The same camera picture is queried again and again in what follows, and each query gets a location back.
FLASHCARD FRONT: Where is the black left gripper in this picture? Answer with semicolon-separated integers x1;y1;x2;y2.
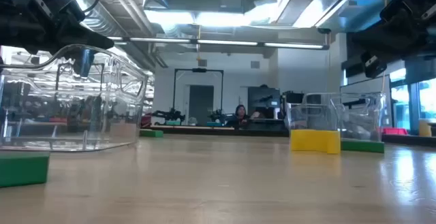
13;0;115;54

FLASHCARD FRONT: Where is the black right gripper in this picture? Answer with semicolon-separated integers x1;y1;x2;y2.
351;0;436;61

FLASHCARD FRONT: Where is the natural wood rectangular block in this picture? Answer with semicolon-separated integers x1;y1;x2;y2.
110;122;137;138

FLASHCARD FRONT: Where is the green rectangular block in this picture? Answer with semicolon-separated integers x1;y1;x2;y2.
340;138;386;154
139;129;164;138
0;151;50;189

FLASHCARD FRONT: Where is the yellow arch block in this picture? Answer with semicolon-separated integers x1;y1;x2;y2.
290;129;341;155

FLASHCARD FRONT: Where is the clear plastic bin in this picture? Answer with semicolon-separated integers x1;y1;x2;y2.
285;91;388;144
0;44;149;153

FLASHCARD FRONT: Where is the red bin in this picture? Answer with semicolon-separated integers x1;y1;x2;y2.
381;127;409;136

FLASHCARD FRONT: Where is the yellow container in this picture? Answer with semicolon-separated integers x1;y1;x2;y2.
418;118;433;138

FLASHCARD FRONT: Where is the grey door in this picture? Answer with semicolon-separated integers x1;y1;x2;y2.
188;84;215;127

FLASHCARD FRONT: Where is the long linear ceiling light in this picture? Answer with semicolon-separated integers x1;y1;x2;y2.
107;35;330;51

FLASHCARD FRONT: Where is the black background table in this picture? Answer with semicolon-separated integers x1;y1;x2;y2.
139;125;290;138

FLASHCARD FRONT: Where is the person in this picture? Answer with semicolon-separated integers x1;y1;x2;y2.
233;103;252;129

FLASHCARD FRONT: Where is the rectangular metal ceiling duct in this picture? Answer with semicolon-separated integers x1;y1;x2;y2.
292;0;392;34

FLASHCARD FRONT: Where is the black background station frame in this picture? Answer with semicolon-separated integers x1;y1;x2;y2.
172;68;225;116

